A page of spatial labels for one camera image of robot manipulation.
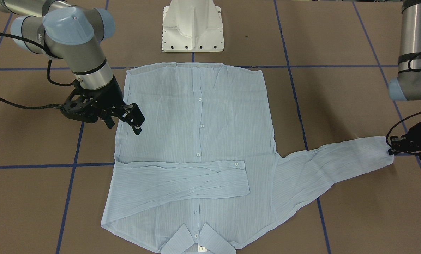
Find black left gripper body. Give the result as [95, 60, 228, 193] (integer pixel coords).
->
[401, 122, 421, 152]

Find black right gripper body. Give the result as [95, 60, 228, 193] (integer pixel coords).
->
[90, 77, 125, 120]

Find light blue button-up shirt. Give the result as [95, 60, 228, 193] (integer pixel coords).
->
[101, 63, 394, 254]

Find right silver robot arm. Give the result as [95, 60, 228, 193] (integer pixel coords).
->
[0, 0, 145, 135]

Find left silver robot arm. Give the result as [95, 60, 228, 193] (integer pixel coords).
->
[386, 0, 421, 161]

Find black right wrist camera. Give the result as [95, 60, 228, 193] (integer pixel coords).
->
[59, 88, 99, 123]

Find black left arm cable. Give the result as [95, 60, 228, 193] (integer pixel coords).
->
[386, 51, 421, 149]

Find white pedestal column base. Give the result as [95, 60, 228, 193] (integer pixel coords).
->
[161, 0, 225, 53]

